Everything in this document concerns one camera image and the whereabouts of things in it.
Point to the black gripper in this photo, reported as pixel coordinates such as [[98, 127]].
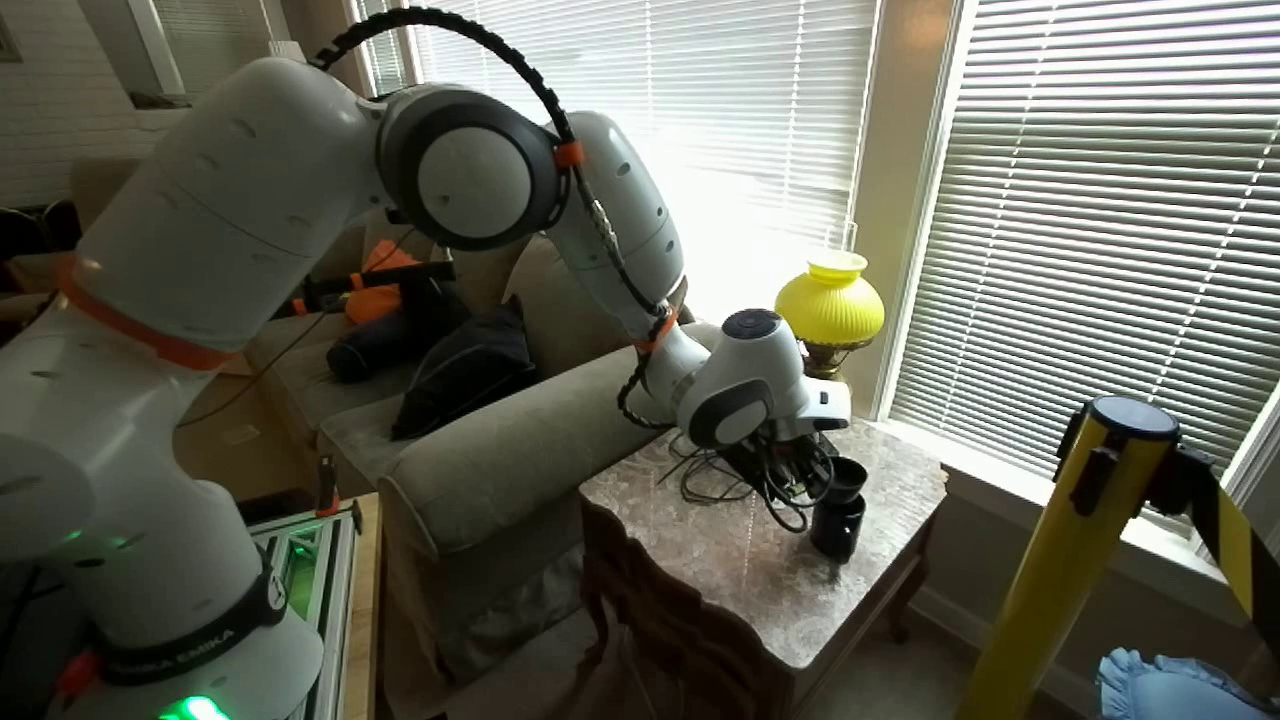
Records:
[[783, 468]]

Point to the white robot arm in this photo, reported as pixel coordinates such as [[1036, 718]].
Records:
[[205, 246]]

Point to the yellow glass lamp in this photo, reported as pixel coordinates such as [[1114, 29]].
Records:
[[832, 309]]

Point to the marble top side table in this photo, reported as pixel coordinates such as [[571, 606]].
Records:
[[735, 611]]

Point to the beige sofa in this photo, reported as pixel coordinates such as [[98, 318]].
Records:
[[482, 526]]

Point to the black bag on sofa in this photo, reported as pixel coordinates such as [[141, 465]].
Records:
[[465, 371]]

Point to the white window blinds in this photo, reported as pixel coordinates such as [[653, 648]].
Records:
[[1107, 209]]

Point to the blue seat cushion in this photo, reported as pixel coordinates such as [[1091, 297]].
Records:
[[1134, 686]]

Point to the orange black power drill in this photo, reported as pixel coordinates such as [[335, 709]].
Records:
[[394, 309]]

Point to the wooden robot mounting table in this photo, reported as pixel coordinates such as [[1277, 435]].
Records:
[[328, 567]]

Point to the yellow barricade post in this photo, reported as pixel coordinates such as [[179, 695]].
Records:
[[1108, 457]]

